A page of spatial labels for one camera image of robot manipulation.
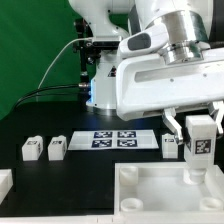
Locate white square tabletop tray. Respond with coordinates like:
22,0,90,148
114,162,224,215

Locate white front table rail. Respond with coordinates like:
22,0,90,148
0,213,224,224

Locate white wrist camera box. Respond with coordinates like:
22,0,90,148
118,23,169,58

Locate white sheet with markers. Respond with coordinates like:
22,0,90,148
68,130,159,150

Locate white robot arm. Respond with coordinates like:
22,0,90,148
68,0,224,142

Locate white bracket left edge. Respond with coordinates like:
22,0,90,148
0,169,13,204

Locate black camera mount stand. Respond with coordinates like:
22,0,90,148
73,18,99,88

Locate white cable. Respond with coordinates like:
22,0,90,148
37,37,93,90

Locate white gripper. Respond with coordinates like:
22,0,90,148
116,48,224,145

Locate black cables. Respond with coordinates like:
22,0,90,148
11,83,91,111

